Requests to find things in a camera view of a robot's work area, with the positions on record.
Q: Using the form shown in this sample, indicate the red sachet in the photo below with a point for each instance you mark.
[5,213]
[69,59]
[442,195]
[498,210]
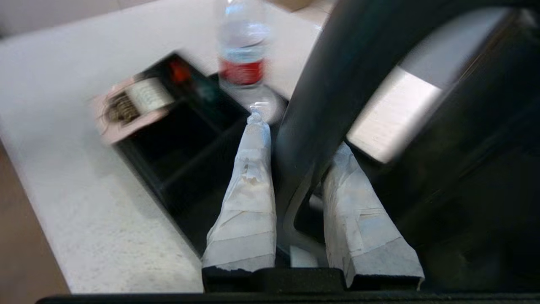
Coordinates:
[180,71]

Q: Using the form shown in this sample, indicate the black compartment organizer box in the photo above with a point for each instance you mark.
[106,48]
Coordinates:
[190,147]

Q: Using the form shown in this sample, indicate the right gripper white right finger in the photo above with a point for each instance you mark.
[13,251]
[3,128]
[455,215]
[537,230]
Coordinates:
[363,228]

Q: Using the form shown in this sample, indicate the water bottle on tray red cap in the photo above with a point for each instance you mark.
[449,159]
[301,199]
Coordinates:
[244,46]

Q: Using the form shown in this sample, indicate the white round coaster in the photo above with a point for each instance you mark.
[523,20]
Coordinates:
[276,105]

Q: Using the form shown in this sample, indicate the black electric kettle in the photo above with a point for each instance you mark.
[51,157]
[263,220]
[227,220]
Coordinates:
[485,169]

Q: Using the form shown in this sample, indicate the teal sachet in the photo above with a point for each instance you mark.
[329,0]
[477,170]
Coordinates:
[206,90]

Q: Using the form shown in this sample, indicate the black serving tray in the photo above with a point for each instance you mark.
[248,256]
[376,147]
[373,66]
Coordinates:
[276,131]

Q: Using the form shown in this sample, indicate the pink CHALI tea bag packet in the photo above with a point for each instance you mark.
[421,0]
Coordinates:
[135,105]

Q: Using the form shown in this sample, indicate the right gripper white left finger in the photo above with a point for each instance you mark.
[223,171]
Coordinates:
[247,211]

